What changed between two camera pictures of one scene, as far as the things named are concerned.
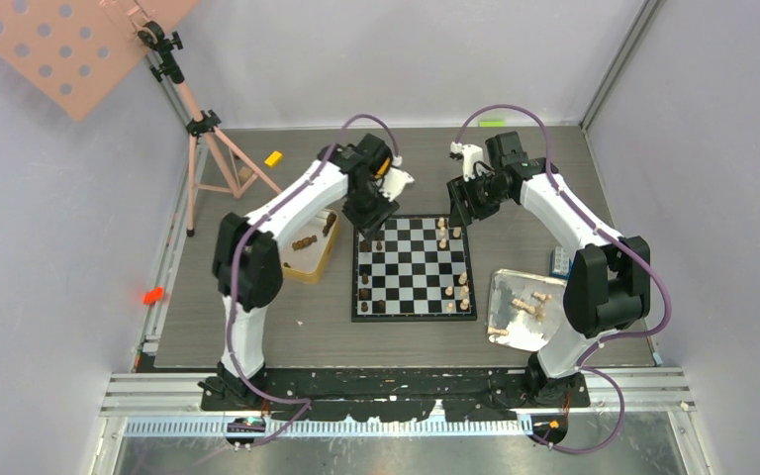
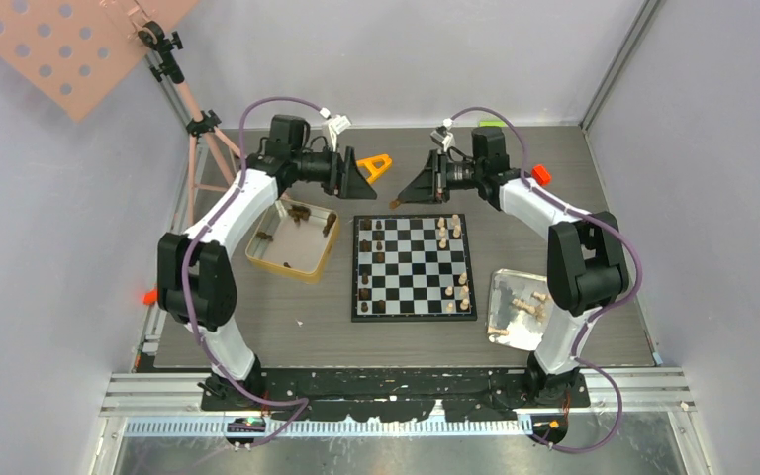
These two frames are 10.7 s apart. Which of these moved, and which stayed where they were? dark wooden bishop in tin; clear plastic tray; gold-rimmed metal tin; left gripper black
Moved: left gripper black
Stayed: clear plastic tray; gold-rimmed metal tin; dark wooden bishop in tin
